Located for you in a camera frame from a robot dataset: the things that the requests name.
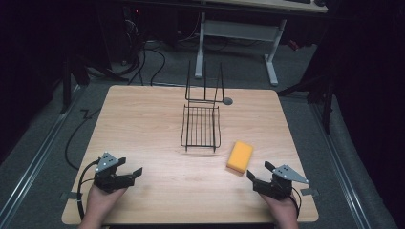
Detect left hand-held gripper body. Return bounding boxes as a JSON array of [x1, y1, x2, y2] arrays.
[[93, 152, 135, 194]]

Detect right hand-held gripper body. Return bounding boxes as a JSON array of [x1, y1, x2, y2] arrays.
[[253, 164, 309, 201]]

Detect yellow sponge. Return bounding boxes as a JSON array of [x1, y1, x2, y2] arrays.
[[225, 140, 255, 175]]

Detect black wire rack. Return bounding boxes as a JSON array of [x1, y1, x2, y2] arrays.
[[181, 60, 225, 153]]

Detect person's right hand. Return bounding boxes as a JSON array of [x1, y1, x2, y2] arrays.
[[260, 193, 299, 223]]

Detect person's left hand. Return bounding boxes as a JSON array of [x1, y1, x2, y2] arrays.
[[85, 184, 128, 220]]

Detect grey table edge tab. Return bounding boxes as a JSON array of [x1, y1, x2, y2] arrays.
[[60, 191, 79, 201], [300, 187, 319, 197]]

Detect black stand legs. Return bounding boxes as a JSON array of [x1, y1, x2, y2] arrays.
[[59, 53, 130, 115], [276, 73, 335, 135]]

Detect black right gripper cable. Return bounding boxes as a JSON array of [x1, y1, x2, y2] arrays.
[[290, 186, 303, 219]]

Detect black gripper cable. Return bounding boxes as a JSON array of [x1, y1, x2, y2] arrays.
[[290, 186, 303, 219], [75, 159, 100, 221]]

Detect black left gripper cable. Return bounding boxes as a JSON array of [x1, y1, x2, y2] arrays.
[[75, 159, 100, 221]]

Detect metal floor rail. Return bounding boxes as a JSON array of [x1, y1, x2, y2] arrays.
[[0, 84, 82, 222], [311, 103, 372, 229]]

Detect black looped floor cable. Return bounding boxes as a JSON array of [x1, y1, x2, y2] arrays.
[[127, 41, 167, 87]]

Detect white metal frame desk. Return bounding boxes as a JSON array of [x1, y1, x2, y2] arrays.
[[194, 0, 329, 87]]

